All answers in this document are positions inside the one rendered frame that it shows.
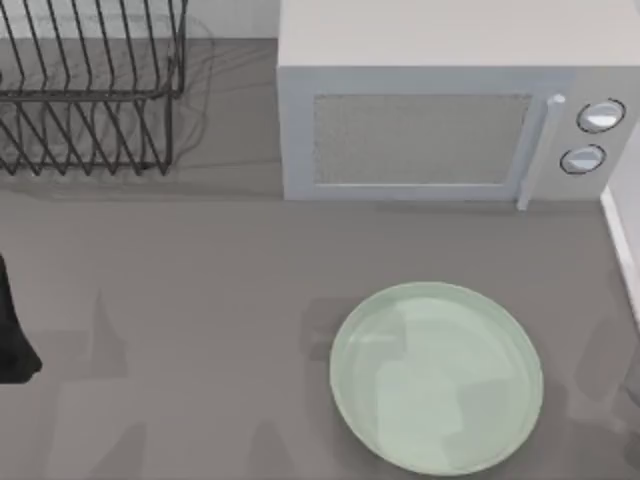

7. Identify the microwave oven door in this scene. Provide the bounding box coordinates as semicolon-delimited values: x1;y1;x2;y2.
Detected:
277;65;576;203

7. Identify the dark wire dish rack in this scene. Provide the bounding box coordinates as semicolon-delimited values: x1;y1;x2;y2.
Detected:
0;0;190;177

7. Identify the pale microwave oven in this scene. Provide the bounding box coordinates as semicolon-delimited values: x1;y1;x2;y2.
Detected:
276;0;640;211

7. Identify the small round microwave knob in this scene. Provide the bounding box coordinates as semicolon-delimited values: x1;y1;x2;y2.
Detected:
559;144;608;176

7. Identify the large round microwave knob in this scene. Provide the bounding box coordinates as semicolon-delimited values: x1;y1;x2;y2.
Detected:
575;98;627;134

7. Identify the pale green plate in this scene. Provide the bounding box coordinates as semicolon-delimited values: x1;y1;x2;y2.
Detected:
329;282;545;477

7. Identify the microwave door handle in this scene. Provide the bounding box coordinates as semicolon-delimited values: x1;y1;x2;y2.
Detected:
516;93;567;211

